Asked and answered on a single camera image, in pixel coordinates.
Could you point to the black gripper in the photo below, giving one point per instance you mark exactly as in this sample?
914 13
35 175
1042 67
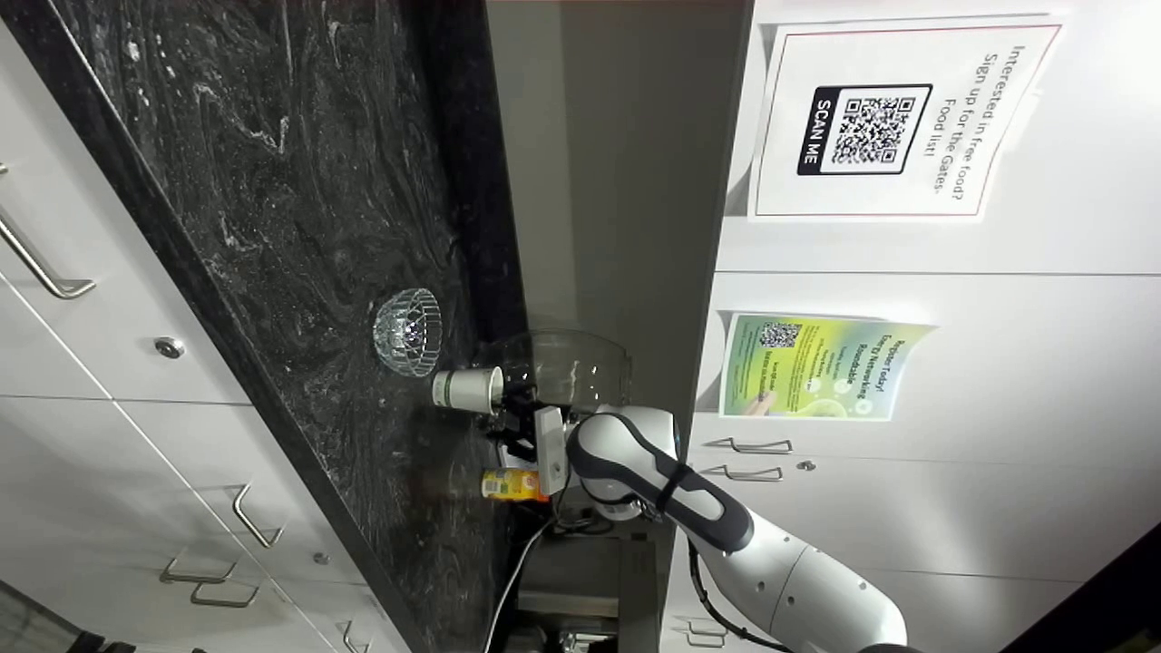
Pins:
532 422

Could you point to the white cup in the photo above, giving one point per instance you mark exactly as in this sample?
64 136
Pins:
465 388

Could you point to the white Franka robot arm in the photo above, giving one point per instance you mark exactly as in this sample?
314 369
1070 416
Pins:
784 583

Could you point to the large clear glass bowl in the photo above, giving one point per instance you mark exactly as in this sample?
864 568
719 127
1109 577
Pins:
581 363

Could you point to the small cut crystal bowl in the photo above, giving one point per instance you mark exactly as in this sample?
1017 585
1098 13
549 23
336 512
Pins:
407 332

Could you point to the small yellow object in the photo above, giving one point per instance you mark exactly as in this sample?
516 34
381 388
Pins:
511 488

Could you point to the round silver cabinet lock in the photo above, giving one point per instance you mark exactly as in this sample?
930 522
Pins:
806 465
171 344

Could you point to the green yellow flyer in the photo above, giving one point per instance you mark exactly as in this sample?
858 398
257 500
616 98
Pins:
821 369

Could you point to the white QR code poster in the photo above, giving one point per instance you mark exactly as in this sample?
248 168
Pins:
908 112

